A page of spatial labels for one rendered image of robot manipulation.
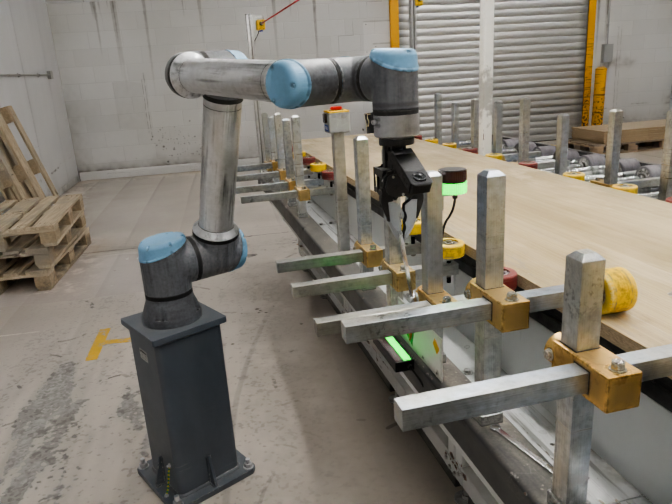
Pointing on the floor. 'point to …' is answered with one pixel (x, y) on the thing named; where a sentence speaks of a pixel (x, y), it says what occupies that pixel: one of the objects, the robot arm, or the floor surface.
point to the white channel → (486, 75)
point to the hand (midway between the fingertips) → (402, 236)
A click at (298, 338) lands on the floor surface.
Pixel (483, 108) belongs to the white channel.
